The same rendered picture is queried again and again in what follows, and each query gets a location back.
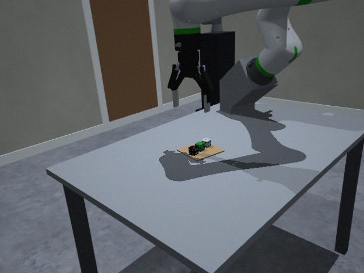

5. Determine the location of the tan flat mat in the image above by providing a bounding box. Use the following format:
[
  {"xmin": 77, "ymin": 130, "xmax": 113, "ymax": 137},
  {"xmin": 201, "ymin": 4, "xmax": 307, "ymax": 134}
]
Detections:
[{"xmin": 177, "ymin": 144, "xmax": 225, "ymax": 161}]

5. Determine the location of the green die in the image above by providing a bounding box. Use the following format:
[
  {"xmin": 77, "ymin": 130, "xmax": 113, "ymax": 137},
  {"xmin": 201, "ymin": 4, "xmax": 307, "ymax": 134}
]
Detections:
[{"xmin": 195, "ymin": 142, "xmax": 205, "ymax": 152}]

